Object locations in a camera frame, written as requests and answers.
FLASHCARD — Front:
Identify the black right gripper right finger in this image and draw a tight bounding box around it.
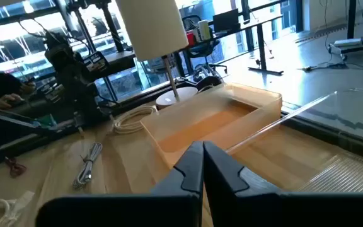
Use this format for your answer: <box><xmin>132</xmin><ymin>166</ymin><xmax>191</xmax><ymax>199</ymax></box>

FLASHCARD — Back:
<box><xmin>202</xmin><ymin>141</ymin><xmax>282</xmax><ymax>198</ymax></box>

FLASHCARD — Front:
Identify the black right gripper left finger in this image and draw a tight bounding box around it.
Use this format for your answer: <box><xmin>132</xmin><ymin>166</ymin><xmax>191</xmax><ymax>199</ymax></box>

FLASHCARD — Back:
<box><xmin>151</xmin><ymin>141</ymin><xmax>205</xmax><ymax>197</ymax></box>

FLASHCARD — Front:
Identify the red braided cable bundle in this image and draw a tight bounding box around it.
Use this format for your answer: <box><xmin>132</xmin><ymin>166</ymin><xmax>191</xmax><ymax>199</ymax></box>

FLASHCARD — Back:
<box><xmin>3</xmin><ymin>156</ymin><xmax>28</xmax><ymax>178</ymax></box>

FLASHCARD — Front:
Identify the orange translucent plastic bin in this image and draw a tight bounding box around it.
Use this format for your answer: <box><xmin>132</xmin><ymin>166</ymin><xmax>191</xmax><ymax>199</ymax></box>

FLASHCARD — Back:
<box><xmin>140</xmin><ymin>82</ymin><xmax>283</xmax><ymax>170</ymax></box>

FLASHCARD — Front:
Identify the clear plastic bin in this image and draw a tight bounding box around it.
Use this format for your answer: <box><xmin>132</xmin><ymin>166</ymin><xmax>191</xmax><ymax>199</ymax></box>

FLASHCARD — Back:
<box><xmin>225</xmin><ymin>88</ymin><xmax>363</xmax><ymax>194</ymax></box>

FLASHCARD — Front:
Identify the black office chair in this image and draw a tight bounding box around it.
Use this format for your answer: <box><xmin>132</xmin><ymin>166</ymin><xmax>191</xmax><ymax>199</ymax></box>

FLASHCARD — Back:
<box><xmin>181</xmin><ymin>15</ymin><xmax>229</xmax><ymax>78</ymax></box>

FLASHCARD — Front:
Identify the black standing desk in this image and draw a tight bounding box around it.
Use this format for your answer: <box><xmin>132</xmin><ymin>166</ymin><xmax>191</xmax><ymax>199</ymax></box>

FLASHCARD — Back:
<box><xmin>181</xmin><ymin>0</ymin><xmax>296</xmax><ymax>76</ymax></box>

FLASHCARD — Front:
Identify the white cylinder roll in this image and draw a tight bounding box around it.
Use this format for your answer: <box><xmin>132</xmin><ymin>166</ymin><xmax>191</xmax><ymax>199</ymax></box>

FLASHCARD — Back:
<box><xmin>198</xmin><ymin>19</ymin><xmax>212</xmax><ymax>41</ymax></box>

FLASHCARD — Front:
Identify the white shade table lamp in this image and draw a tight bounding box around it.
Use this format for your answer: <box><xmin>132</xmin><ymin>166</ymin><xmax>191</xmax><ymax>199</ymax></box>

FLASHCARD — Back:
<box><xmin>115</xmin><ymin>0</ymin><xmax>199</xmax><ymax>111</ymax></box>

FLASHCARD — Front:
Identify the green object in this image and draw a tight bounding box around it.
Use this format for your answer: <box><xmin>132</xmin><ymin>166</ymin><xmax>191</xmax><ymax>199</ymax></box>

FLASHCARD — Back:
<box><xmin>36</xmin><ymin>113</ymin><xmax>58</xmax><ymax>129</ymax></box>

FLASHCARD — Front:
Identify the black monitor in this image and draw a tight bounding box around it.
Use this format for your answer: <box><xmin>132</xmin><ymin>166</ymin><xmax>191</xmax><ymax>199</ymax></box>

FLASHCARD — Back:
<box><xmin>212</xmin><ymin>8</ymin><xmax>240</xmax><ymax>33</ymax></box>

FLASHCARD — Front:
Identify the white power box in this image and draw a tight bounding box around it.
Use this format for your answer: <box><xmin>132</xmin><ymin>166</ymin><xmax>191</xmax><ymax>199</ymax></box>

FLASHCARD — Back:
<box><xmin>328</xmin><ymin>37</ymin><xmax>363</xmax><ymax>54</ymax></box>

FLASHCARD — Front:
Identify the grey braided cable bundle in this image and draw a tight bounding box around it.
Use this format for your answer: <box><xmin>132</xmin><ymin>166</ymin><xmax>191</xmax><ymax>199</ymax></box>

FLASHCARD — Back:
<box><xmin>72</xmin><ymin>142</ymin><xmax>103</xmax><ymax>191</ymax></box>

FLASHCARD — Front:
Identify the black floor cable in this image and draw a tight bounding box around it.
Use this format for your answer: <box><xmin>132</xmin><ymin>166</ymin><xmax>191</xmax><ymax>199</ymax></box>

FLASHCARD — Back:
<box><xmin>297</xmin><ymin>61</ymin><xmax>363</xmax><ymax>72</ymax></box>

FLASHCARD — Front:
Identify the cream coiled USB cable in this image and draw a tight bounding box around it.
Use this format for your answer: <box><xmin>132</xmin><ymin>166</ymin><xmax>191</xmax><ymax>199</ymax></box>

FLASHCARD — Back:
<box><xmin>0</xmin><ymin>190</ymin><xmax>37</xmax><ymax>227</ymax></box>

